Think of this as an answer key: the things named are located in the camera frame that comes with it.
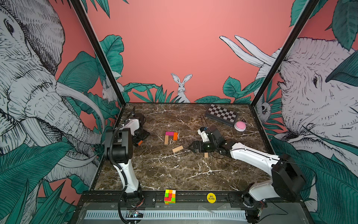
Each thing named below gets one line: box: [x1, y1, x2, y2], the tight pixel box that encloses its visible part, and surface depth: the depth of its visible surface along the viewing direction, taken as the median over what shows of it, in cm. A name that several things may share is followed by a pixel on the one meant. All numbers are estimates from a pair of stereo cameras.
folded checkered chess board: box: [205, 103, 238, 127], surface depth 113 cm
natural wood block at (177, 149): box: [172, 145, 184, 153], surface depth 95 cm
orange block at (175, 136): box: [172, 132, 179, 141], surface depth 102 cm
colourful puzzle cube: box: [163, 189, 176, 205], surface depth 72 cm
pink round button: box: [234, 120, 247, 132], surface depth 106 cm
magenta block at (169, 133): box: [165, 131, 174, 137], surface depth 103 cm
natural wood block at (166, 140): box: [164, 135, 169, 146], surface depth 100 cm
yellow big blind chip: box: [206, 192, 217, 204], surface depth 76 cm
